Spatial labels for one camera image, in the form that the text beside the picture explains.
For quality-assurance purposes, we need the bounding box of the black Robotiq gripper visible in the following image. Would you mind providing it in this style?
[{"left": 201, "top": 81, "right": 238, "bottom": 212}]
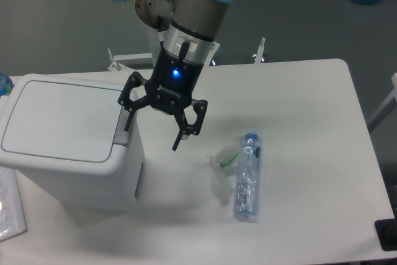
[{"left": 117, "top": 43, "right": 208, "bottom": 151}]

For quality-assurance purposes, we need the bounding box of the white push-lid trash can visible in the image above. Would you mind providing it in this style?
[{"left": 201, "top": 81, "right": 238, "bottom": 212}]
[{"left": 1, "top": 74, "right": 145, "bottom": 212}]

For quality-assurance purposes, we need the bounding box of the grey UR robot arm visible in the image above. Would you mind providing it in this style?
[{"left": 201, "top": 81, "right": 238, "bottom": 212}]
[{"left": 113, "top": 0, "right": 233, "bottom": 150}]

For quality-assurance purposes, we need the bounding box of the crumpled clear plastic wrapper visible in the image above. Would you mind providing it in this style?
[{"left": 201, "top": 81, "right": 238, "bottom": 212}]
[{"left": 205, "top": 144, "right": 239, "bottom": 205}]

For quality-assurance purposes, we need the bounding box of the clear plastic water bottle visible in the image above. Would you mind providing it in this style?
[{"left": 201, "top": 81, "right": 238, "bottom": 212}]
[{"left": 233, "top": 129, "right": 262, "bottom": 223}]

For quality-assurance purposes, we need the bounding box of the blue bottle at left edge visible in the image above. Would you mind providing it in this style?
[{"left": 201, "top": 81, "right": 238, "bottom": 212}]
[{"left": 0, "top": 71, "right": 14, "bottom": 97}]

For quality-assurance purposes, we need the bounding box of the white paper notepad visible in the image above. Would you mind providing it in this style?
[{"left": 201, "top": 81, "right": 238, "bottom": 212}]
[{"left": 1, "top": 167, "right": 27, "bottom": 241}]

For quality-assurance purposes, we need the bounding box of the black device at table edge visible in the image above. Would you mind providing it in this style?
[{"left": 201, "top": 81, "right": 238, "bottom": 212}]
[{"left": 375, "top": 218, "right": 396, "bottom": 251}]

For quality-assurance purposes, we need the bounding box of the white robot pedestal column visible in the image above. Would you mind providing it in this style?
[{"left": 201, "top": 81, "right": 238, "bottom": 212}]
[{"left": 135, "top": 0, "right": 174, "bottom": 69}]

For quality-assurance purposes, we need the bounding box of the white base frame with bolts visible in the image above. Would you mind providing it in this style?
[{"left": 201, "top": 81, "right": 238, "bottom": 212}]
[{"left": 108, "top": 37, "right": 267, "bottom": 71}]

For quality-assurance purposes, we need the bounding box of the white frame at right edge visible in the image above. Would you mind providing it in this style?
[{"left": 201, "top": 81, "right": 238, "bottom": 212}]
[{"left": 367, "top": 73, "right": 396, "bottom": 133}]

